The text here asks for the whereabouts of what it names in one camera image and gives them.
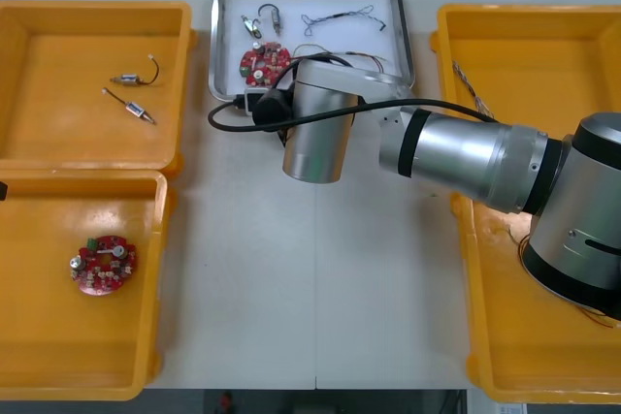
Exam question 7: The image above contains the yellow-orange plastic bin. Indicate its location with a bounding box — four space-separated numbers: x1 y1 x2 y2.
448 190 621 406
0 169 179 403
0 0 198 177
429 3 621 202

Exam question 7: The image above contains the grey-white twisted wire harness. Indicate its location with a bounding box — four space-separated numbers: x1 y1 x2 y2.
450 59 499 122

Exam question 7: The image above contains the blue-white twisted wire harness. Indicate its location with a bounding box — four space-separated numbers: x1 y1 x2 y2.
299 4 388 38

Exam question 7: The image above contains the thin orange-red wire harness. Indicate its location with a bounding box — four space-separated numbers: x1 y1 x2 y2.
494 222 621 333

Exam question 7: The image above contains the round red circuit board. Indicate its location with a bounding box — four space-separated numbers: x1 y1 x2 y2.
238 40 294 90
66 234 140 298

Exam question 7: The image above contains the thin orange-brown wire harness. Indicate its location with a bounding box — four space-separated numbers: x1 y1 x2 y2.
292 44 391 72

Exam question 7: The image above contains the steel tray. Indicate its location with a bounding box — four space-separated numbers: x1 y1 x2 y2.
208 0 417 103

